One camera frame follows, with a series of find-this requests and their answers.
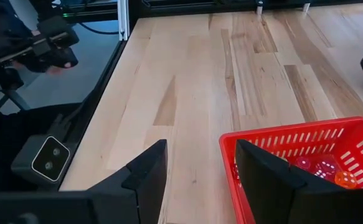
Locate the silver aluminium bracket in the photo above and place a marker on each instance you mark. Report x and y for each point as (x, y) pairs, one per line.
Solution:
(123, 21)

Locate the red plastic slotted basket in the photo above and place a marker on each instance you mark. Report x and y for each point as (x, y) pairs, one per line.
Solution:
(293, 128)

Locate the person's hand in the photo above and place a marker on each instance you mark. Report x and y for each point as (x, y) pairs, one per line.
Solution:
(56, 70)

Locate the grey two-lens camera box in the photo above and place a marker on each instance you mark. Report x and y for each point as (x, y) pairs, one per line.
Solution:
(49, 158)

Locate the grey metal leg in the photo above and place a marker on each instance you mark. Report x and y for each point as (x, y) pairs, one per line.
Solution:
(16, 99)

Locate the white frame standoff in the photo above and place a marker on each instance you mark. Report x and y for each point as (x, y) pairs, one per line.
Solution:
(306, 7)
(259, 7)

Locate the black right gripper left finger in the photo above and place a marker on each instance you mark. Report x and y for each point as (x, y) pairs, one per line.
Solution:
(144, 186)

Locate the pink translucent die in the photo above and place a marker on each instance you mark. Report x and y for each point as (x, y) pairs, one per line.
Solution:
(302, 162)

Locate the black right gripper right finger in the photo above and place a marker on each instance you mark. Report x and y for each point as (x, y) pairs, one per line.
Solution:
(268, 186)

